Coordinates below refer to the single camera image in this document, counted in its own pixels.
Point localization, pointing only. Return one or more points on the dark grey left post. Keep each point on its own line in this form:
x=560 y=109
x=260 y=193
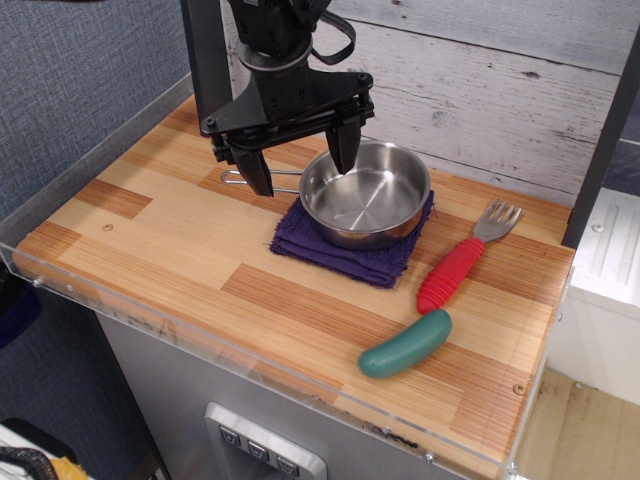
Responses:
x=208 y=58

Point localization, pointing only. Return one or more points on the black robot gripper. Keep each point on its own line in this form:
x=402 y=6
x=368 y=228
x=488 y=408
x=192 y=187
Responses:
x=286 y=100

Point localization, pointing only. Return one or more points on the dark grey post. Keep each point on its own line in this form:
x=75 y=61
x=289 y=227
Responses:
x=611 y=132
x=208 y=58

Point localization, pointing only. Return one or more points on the clear acrylic guard rail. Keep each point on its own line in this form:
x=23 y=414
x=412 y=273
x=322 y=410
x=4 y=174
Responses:
x=142 y=230

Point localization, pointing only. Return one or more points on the green toy cucumber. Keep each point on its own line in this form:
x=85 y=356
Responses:
x=408 y=348

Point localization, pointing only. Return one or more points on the white cabinet on right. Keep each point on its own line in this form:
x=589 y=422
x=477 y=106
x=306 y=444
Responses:
x=596 y=338

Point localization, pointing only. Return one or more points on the red handled metal fork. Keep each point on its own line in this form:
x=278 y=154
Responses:
x=442 y=282

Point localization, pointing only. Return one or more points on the purple folded cloth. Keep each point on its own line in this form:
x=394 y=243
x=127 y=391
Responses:
x=296 y=237

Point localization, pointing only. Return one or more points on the silver dispenser button panel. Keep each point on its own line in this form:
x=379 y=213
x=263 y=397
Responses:
x=247 y=450

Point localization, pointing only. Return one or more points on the silver toy fridge cabinet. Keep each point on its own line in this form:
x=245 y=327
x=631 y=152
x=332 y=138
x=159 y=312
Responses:
x=173 y=388

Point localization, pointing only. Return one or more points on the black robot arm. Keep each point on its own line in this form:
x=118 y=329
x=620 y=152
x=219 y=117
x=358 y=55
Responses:
x=278 y=28

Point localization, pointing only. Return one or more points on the dark grey right post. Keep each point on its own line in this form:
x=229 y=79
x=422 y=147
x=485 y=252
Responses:
x=611 y=132

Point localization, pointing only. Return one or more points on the stainless steel pot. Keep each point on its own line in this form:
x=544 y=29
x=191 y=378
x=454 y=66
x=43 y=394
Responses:
x=378 y=203

